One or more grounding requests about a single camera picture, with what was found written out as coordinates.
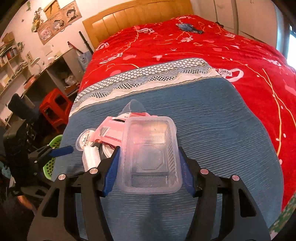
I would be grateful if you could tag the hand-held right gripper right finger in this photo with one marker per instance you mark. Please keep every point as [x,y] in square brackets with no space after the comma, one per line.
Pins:
[186,176]

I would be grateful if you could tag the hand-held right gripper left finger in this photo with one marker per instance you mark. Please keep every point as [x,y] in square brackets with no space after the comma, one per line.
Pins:
[112,176]

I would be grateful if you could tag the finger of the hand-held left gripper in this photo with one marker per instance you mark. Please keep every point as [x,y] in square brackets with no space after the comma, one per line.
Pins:
[62,150]

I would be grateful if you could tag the green plastic basket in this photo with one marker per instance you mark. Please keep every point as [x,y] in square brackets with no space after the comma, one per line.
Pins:
[49,167]

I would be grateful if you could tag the clear rectangular plastic tray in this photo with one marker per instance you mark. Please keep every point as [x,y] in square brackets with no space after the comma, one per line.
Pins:
[150,139]

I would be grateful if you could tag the white plastic bottle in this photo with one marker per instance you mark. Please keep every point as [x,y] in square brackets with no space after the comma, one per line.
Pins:
[90,157]

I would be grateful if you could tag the pink snack packet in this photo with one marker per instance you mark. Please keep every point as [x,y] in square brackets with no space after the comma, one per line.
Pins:
[111,133]

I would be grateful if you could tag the black office chair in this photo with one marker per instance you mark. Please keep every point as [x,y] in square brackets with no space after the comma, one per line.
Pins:
[19,104]

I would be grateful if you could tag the red plastic stool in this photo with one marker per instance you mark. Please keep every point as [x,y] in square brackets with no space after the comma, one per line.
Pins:
[53,97]

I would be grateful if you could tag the blue blanket with patterned border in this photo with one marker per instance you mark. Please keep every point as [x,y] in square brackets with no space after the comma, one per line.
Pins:
[208,115]

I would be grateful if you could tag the clear plastic bag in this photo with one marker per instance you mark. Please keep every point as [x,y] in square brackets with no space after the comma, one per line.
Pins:
[70,80]

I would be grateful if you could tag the clear plastic wrapper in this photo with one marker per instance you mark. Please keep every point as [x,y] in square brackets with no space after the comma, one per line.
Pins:
[135,106]

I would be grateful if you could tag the white desk lamp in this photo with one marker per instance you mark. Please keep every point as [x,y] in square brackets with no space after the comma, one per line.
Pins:
[35,62]

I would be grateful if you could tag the grey desk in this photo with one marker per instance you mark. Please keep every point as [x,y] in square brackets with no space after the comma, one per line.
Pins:
[57,59]

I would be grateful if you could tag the blue paper bag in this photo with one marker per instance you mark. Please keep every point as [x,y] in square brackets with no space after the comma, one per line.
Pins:
[84,61]

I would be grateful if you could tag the red stick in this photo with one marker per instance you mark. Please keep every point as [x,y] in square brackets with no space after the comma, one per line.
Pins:
[74,46]

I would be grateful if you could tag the green floral bedsheet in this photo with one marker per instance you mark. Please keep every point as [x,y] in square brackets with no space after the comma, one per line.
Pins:
[286,213]

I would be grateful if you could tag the black stick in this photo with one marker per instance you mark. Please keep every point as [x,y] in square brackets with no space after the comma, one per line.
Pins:
[86,41]

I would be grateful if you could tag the red printed blanket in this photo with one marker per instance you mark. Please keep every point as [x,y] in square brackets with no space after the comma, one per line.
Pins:
[185,51]

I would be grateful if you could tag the wooden headboard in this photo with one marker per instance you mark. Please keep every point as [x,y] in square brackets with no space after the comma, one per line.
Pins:
[129,18]

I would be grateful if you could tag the blue cloth toy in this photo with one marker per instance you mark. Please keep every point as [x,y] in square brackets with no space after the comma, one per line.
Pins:
[187,26]

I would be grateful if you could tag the white wardrobe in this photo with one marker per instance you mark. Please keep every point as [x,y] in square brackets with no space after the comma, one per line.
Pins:
[235,16]

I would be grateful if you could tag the wooden wall shelf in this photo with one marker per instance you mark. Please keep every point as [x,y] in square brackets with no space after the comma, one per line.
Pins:
[11,58]

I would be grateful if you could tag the cartoon wall poster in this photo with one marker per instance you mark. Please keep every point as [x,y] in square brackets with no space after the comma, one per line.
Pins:
[71,11]
[58,24]
[52,8]
[46,34]

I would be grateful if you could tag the cartoon wall sticker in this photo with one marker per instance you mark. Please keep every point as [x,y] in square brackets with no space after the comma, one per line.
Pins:
[37,19]

